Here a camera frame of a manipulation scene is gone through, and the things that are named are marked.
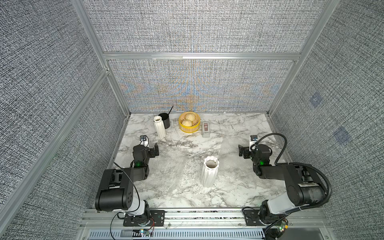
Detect white ribbed slim vase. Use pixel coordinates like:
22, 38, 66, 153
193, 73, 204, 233
154, 116, 166, 139

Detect small clear box red contents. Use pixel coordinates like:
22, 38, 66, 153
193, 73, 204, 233
202, 122, 210, 138

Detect black corrugated right cable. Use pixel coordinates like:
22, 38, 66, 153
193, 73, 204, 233
254, 132, 332, 211

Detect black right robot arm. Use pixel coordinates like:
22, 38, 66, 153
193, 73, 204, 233
238, 144, 332, 226

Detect aluminium front rail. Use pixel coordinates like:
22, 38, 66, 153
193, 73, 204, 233
76, 208, 337, 240

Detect back bun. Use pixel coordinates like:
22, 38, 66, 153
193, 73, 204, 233
186, 113, 196, 122

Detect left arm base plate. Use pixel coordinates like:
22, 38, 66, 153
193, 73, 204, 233
123, 210, 166, 228

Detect thin black left cable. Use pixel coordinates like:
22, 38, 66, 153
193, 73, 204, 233
109, 161, 142, 240

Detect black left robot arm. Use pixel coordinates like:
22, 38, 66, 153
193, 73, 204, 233
95, 144, 160, 226

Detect white ribbed wide vase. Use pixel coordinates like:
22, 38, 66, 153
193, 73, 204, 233
201, 156, 220, 188

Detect black cup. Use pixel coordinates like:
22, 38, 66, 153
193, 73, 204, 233
159, 113, 171, 129

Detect yellow steamer basket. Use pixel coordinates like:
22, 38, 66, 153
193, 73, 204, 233
179, 112, 201, 134

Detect bun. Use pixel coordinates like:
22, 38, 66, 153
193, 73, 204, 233
182, 119, 193, 127
186, 113, 196, 122

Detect front bun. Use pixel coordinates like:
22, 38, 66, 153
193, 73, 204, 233
182, 119, 193, 127

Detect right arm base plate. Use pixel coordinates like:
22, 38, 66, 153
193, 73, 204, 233
242, 208, 268, 227

